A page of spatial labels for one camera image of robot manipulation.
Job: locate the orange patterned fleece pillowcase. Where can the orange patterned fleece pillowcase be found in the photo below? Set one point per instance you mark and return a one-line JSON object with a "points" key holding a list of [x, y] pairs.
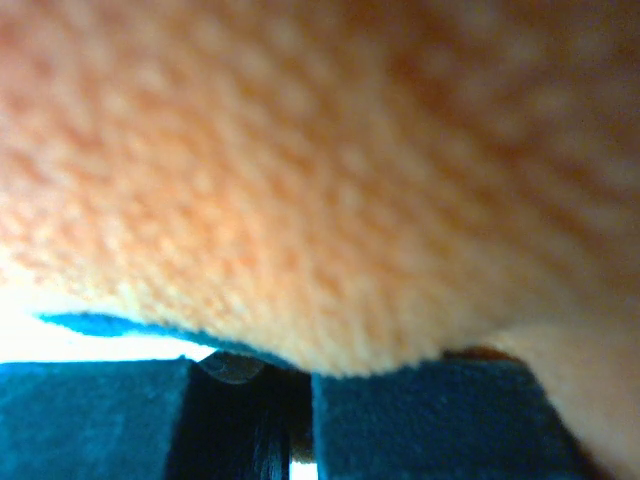
{"points": [[352, 186]]}

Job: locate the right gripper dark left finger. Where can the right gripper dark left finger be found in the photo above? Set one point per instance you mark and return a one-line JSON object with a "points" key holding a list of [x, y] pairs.
{"points": [[218, 418]]}

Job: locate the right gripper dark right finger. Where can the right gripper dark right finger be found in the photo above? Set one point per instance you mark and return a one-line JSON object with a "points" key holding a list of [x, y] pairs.
{"points": [[446, 419]]}

